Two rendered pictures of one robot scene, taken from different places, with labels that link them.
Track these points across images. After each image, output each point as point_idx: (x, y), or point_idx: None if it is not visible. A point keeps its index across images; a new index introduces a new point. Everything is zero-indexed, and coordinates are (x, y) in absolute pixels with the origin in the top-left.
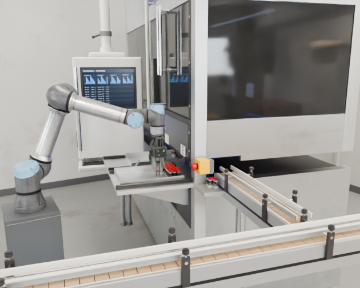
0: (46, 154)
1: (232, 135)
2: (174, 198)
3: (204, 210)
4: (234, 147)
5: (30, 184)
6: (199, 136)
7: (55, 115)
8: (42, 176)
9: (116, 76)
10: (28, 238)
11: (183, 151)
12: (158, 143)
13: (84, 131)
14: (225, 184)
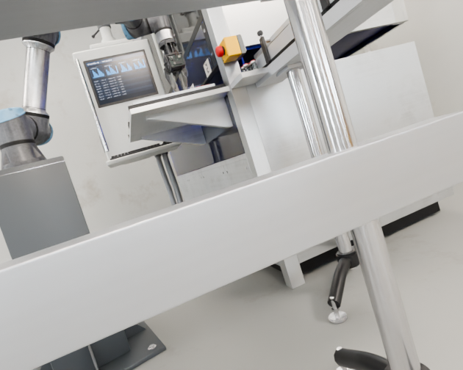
0: (35, 105)
1: (258, 15)
2: (212, 120)
3: (253, 117)
4: (264, 30)
5: (14, 129)
6: (215, 20)
7: (34, 50)
8: (34, 127)
9: (126, 62)
10: (23, 196)
11: (208, 67)
12: (170, 51)
13: (107, 130)
14: (264, 51)
